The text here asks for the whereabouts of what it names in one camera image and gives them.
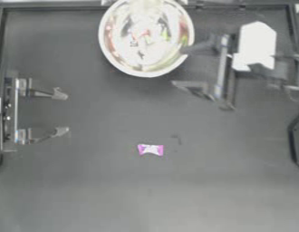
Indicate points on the purple candy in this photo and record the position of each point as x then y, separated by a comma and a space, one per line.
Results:
150, 149

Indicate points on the steel bowl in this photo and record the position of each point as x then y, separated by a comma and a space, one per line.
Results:
150, 60

